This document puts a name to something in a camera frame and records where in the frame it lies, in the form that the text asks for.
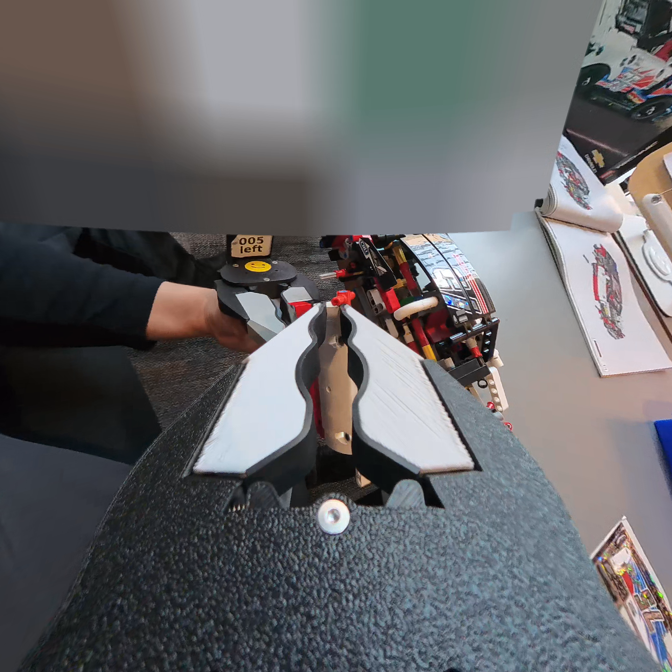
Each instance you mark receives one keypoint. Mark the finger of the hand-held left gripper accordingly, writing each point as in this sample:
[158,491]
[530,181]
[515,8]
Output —
[260,315]
[295,295]

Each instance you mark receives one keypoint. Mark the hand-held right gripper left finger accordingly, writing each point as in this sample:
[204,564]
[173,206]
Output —
[262,409]

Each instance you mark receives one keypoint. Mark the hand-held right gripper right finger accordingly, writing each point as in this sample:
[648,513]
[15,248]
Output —
[404,409]

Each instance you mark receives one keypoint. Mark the red white toy brick assembly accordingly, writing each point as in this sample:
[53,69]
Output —
[336,378]

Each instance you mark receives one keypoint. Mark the person's left forearm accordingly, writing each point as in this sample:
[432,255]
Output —
[78,294]

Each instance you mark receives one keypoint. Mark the work desk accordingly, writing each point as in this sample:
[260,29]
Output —
[556,446]

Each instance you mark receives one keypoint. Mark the person's left hand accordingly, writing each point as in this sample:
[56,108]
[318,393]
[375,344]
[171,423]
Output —
[202,315]

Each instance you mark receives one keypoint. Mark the toy brick race car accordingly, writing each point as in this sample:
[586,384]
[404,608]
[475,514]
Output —
[446,294]

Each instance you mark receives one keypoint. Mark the open instruction booklet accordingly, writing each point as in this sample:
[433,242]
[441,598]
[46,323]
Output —
[593,315]

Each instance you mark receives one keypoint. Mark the person's trousered leg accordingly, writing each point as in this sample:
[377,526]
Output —
[47,525]

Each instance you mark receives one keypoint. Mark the blue flat object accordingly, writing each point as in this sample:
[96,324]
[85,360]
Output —
[664,456]

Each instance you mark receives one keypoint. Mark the shiny sticker sheet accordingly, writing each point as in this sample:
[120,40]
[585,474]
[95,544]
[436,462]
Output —
[635,582]

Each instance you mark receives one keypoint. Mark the brown cardboard piece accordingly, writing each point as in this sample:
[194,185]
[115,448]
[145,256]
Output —
[648,173]

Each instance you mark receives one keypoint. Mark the black toy car box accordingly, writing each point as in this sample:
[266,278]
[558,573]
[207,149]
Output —
[619,120]

